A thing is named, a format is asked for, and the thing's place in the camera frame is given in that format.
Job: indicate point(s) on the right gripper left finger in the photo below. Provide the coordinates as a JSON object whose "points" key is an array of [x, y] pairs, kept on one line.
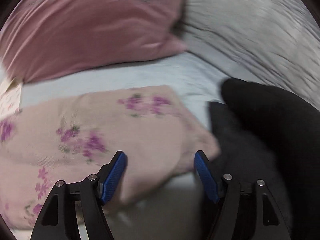
{"points": [[58, 218]]}

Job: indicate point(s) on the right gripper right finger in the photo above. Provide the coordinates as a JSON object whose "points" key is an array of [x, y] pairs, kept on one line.
{"points": [[232, 209]]}

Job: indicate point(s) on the beige purple floral garment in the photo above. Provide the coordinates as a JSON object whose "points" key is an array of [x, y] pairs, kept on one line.
{"points": [[71, 138]]}

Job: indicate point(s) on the light blue bed sheet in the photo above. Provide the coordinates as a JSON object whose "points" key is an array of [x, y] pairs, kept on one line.
{"points": [[172, 212]]}

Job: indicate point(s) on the black garment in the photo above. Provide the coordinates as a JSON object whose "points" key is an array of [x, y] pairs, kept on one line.
{"points": [[269, 133]]}

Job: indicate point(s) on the white floral patterned sheet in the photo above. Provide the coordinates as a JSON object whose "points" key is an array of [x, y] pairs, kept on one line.
{"points": [[11, 91]]}

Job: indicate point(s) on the grey quilted blanket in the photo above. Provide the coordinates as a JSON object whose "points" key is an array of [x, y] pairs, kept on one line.
{"points": [[275, 42]]}

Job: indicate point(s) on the pink pillow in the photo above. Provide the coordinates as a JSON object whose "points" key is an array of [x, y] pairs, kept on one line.
{"points": [[47, 39]]}

